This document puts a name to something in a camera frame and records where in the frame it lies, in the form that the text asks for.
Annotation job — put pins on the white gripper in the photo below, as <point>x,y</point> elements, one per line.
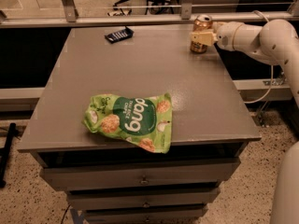
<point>224,35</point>

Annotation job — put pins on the orange soda can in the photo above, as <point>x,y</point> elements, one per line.
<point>201,24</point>

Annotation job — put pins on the green rice chip bag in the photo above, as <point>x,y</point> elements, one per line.
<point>144,122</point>

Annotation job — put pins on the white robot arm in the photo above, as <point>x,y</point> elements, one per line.
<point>275,43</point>

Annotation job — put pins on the dark blue snack packet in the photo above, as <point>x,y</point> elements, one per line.
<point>120,35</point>

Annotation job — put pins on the grey drawer cabinet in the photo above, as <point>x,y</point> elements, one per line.
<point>112,181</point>

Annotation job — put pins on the black stand leg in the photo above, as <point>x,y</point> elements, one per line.
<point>4,152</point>

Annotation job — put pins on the metal railing frame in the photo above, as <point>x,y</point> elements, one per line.
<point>85,13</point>

